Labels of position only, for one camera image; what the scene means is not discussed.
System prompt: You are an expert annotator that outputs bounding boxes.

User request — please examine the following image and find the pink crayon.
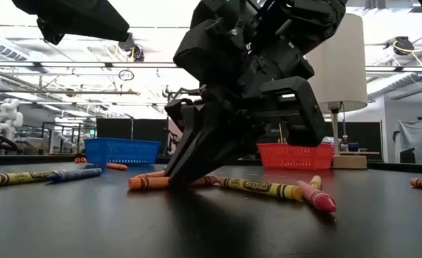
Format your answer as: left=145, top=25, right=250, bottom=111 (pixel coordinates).
left=295, top=179, right=337, bottom=214

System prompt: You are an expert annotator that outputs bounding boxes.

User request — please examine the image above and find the blue plastic basket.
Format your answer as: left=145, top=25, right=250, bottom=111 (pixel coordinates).
left=84, top=138, right=161, bottom=168

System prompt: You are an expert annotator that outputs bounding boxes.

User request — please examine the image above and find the white shade table lamp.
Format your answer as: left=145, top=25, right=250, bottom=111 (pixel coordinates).
left=303, top=13, right=369, bottom=170

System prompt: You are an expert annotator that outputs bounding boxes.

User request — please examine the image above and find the red plastic basket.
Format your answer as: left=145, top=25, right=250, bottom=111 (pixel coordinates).
left=256, top=142, right=336, bottom=171

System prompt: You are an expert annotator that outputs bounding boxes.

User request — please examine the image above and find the black partition panel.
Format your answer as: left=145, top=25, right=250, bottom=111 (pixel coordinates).
left=133, top=118, right=169, bottom=141
left=95, top=118, right=133, bottom=140
left=323, top=120, right=383, bottom=161

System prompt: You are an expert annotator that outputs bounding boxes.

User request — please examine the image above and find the black ceiling cable reel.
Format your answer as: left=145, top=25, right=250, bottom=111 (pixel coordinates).
left=392, top=35, right=416, bottom=57
left=119, top=35, right=145, bottom=62

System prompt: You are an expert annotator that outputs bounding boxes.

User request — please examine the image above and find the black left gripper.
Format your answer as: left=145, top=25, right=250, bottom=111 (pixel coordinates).
left=11, top=0, right=130, bottom=46

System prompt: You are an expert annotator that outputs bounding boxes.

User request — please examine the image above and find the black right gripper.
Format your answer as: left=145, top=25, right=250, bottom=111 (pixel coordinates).
left=163, top=45, right=329, bottom=186

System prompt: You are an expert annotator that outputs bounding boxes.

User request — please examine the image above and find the grey cloth cover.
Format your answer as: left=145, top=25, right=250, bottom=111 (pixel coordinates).
left=392, top=118, right=422, bottom=165

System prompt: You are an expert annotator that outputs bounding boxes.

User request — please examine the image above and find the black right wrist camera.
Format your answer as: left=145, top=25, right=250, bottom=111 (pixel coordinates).
left=173, top=17, right=244, bottom=87

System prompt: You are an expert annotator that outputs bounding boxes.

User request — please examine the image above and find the blue crayon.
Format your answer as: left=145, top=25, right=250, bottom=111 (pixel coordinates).
left=46, top=167, right=103, bottom=183

